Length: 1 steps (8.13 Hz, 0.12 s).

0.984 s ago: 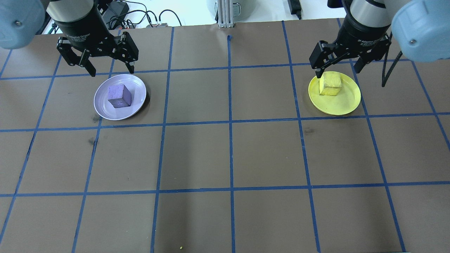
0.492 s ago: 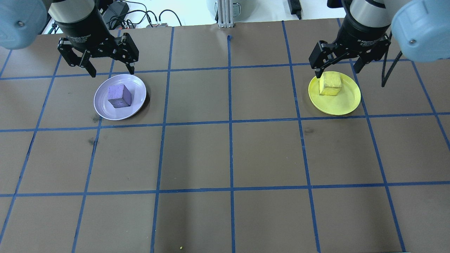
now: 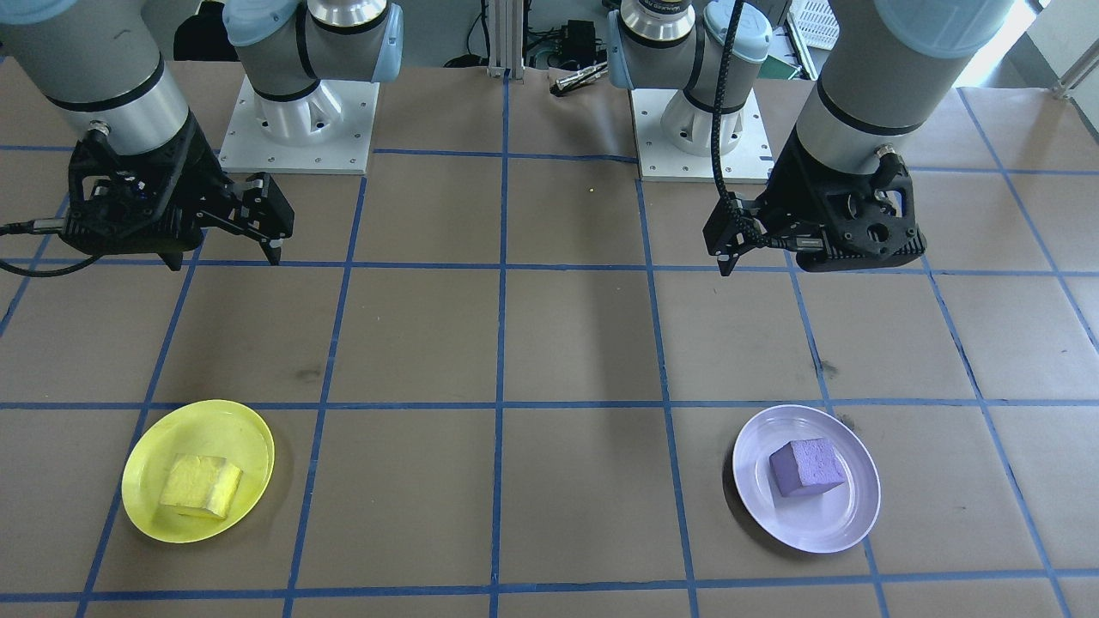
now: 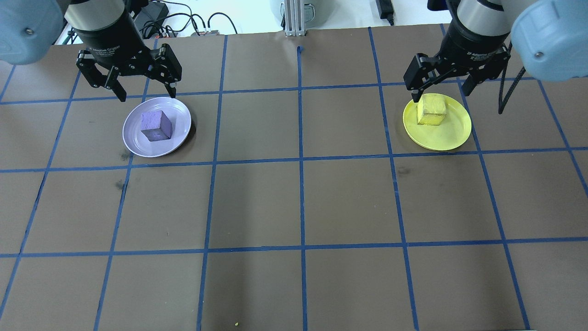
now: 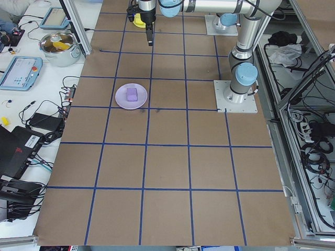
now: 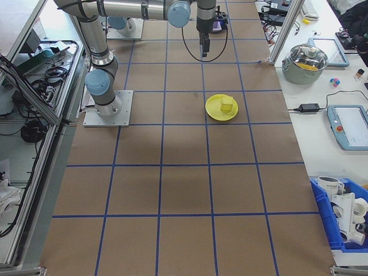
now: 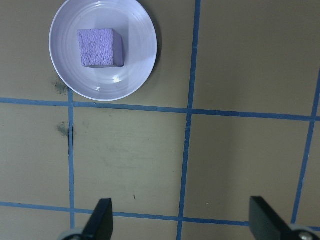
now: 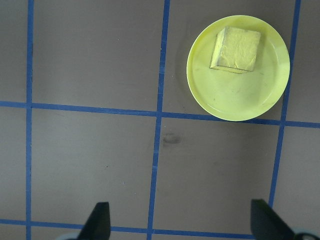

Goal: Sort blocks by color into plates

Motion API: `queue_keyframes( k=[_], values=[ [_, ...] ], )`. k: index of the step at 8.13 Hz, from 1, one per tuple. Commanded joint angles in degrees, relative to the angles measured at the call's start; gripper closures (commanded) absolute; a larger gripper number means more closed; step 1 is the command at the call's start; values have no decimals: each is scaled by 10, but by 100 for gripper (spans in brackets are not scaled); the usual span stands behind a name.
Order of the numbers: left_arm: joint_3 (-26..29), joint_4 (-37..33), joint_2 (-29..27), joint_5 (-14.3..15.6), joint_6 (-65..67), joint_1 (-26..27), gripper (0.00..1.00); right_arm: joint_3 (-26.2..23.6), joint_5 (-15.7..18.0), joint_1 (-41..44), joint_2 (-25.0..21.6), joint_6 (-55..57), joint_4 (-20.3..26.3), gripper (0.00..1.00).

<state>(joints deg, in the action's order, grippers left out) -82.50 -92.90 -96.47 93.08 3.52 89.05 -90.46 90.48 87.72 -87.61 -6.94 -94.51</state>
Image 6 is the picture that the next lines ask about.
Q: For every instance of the purple foam block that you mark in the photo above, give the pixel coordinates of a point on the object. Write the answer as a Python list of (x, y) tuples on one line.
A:
[(217, 27)]

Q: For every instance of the yellow foam block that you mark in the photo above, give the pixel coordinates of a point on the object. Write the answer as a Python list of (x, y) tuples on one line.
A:
[(226, 105)]

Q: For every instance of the lavender round plate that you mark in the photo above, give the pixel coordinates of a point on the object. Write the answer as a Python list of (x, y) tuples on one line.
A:
[(224, 27)]

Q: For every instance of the yellow round plate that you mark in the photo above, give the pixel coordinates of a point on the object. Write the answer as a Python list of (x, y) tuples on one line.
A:
[(212, 110)]

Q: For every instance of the flat black electronics box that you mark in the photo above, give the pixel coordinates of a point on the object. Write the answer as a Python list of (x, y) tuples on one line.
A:
[(276, 20)]

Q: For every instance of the black labelled electronics box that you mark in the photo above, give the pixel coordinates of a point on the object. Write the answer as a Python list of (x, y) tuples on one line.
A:
[(276, 7)]

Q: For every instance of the silver cooking pot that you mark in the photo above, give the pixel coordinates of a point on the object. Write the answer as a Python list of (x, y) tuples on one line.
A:
[(299, 77)]

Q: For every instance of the silver pot lid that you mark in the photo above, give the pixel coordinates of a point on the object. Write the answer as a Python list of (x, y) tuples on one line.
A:
[(304, 54)]

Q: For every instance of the small yellow bench block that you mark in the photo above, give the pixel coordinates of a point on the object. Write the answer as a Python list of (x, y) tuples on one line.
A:
[(306, 21)]

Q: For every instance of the white keyboard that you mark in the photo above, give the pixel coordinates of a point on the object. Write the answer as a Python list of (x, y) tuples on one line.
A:
[(309, 8)]

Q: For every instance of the black power adapter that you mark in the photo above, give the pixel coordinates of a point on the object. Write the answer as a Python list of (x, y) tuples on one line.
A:
[(309, 107)]

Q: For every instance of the blue grey teach pendant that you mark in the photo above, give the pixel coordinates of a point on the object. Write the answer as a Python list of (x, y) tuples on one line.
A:
[(327, 50), (350, 126)]

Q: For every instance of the small colourful ball toy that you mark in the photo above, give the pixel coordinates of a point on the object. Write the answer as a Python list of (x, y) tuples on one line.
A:
[(335, 82)]

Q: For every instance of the small red black device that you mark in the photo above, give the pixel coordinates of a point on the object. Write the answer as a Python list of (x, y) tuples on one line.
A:
[(342, 35)]

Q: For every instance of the black bag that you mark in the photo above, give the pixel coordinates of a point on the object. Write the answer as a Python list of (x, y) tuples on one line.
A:
[(353, 17)]

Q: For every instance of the small dark capped bottle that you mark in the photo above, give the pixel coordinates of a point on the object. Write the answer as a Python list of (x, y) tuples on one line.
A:
[(358, 75)]

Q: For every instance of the white workbench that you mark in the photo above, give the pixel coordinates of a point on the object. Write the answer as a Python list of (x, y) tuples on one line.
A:
[(316, 161)]

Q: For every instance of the white power strip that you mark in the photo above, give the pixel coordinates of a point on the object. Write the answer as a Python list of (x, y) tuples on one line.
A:
[(50, 93)]

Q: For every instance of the green flat board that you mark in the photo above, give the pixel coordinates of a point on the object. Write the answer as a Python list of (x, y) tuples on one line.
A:
[(37, 59)]

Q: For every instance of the grey box device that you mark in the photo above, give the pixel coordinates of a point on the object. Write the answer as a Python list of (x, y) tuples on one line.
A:
[(30, 41)]

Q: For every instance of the white printed mug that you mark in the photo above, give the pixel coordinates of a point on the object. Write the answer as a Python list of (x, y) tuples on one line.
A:
[(327, 187)]

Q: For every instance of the blue plastic bin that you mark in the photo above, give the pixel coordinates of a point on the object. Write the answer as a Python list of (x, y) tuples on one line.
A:
[(325, 218)]

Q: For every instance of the white plastic pipe fittings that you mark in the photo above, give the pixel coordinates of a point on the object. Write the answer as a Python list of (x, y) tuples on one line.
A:
[(348, 212)]

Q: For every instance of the white crumpled cloth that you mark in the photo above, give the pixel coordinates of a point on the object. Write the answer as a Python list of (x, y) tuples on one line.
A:
[(8, 195)]

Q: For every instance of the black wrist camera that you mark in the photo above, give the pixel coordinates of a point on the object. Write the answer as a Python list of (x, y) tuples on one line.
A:
[(221, 16)]

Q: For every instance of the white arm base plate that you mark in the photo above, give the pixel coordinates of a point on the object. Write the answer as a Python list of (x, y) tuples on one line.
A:
[(138, 34), (123, 115)]

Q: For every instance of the aluminium profile post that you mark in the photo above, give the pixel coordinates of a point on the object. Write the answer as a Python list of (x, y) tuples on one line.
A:
[(285, 31)]

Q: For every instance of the V-shaped aluminium bar frame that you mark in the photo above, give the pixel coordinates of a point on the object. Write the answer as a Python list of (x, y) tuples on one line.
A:
[(34, 195)]

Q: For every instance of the metal corner bracket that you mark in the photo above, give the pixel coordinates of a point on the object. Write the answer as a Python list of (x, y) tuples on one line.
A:
[(345, 271)]

